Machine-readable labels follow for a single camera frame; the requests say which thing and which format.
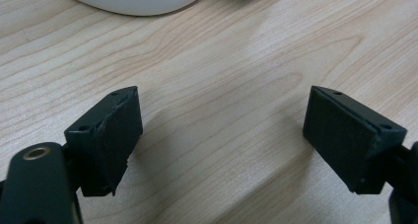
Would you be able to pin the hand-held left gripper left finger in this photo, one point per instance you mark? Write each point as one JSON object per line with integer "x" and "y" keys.
{"x": 111, "y": 141}

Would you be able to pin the white lidded kitchen appliance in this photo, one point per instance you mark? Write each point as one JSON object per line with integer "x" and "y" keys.
{"x": 131, "y": 0}

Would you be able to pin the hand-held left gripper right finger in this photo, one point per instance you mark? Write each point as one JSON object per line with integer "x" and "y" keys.
{"x": 341, "y": 138}

